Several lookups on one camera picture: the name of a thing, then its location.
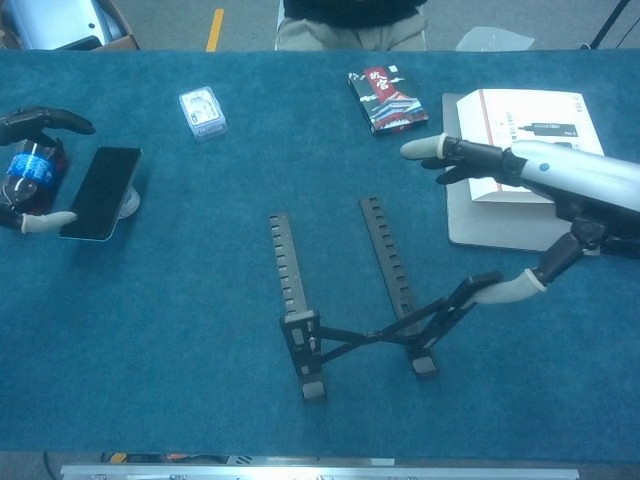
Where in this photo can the translucent plastic sheet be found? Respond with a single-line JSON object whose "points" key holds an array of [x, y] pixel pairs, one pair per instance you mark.
{"points": [[492, 39]]}

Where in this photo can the brown cardboard box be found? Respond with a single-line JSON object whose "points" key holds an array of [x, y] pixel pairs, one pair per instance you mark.
{"points": [[127, 40]]}

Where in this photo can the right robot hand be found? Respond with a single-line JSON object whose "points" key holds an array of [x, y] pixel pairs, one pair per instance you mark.
{"points": [[590, 175]]}

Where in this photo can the black tripod leg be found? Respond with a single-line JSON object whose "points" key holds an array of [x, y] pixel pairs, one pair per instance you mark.
{"points": [[607, 25]]}

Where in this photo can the black red playing card box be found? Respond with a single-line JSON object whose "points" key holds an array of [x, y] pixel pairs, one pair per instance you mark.
{"points": [[392, 102]]}

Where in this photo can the aluminium profile rail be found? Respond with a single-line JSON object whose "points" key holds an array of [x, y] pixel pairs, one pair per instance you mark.
{"points": [[320, 472]]}

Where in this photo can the round white phone holder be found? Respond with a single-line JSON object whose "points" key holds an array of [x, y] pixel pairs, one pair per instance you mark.
{"points": [[132, 202]]}

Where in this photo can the yellow plastic part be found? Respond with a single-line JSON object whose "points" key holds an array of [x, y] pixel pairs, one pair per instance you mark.
{"points": [[118, 457]]}

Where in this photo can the grey device in cardboard box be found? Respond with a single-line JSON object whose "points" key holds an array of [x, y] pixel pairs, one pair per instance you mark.
{"points": [[50, 17]]}

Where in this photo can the clear plastic card case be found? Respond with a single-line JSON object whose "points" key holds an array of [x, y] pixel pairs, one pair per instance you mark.
{"points": [[201, 112]]}

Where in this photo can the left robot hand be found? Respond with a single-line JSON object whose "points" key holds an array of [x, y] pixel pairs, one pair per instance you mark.
{"points": [[50, 119]]}

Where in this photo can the black folding laptop stand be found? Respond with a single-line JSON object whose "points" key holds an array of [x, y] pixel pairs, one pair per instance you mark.
{"points": [[372, 334]]}

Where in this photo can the cola bottle with blue label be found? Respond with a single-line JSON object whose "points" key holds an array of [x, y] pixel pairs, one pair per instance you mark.
{"points": [[30, 170]]}

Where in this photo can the teal felt table cloth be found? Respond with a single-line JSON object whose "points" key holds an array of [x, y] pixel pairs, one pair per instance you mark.
{"points": [[150, 350]]}

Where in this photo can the black smartphone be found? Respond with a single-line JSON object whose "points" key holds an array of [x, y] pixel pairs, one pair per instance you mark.
{"points": [[100, 192]]}

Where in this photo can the seated person in beige trousers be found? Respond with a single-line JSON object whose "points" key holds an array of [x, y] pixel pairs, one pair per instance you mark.
{"points": [[350, 30]]}

